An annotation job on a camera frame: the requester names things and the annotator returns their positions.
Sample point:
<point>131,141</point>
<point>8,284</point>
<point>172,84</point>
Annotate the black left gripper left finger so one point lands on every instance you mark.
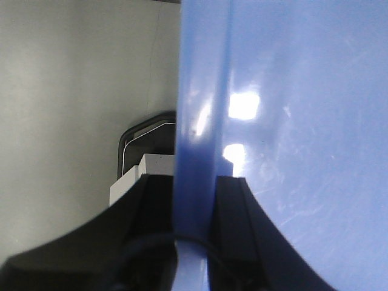
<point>128,246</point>

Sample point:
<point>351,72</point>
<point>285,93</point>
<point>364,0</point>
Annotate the blue plastic tray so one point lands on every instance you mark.
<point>291,96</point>

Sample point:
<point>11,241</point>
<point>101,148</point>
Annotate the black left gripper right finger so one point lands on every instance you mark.
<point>253,253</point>

